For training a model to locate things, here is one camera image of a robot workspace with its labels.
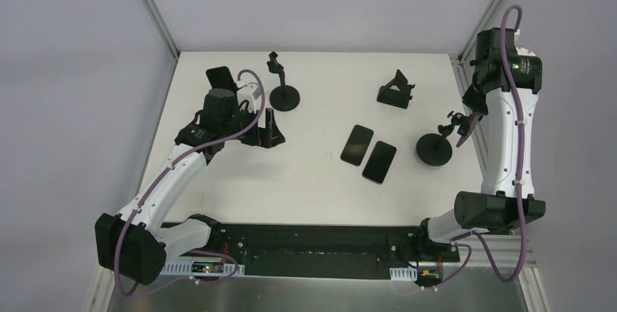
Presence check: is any black folding phone stand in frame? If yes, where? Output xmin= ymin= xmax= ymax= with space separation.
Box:
xmin=376 ymin=69 xmax=415 ymax=109

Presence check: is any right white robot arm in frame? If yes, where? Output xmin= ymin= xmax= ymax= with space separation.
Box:
xmin=413 ymin=28 xmax=546 ymax=261

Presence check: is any white cable duct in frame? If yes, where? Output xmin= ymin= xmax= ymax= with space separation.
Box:
xmin=389 ymin=266 xmax=418 ymax=281
xmin=160 ymin=257 xmax=245 ymax=277

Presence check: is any black round-base phone stand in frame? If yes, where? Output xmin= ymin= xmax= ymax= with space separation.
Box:
xmin=266 ymin=52 xmax=300 ymax=112

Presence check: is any left white cable duct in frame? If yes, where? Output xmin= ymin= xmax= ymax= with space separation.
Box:
xmin=160 ymin=257 xmax=245 ymax=277

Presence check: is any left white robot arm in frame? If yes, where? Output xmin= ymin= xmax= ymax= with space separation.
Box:
xmin=95 ymin=82 xmax=284 ymax=285

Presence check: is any black phone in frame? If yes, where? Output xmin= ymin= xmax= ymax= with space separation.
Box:
xmin=340 ymin=124 xmax=374 ymax=167
xmin=205 ymin=66 xmax=238 ymax=94

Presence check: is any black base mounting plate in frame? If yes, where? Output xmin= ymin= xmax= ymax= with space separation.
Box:
xmin=164 ymin=223 xmax=461 ymax=281

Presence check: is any right white cable duct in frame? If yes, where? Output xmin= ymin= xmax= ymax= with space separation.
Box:
xmin=389 ymin=266 xmax=418 ymax=281

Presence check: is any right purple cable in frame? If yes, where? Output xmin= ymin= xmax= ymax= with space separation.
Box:
xmin=414 ymin=4 xmax=528 ymax=296

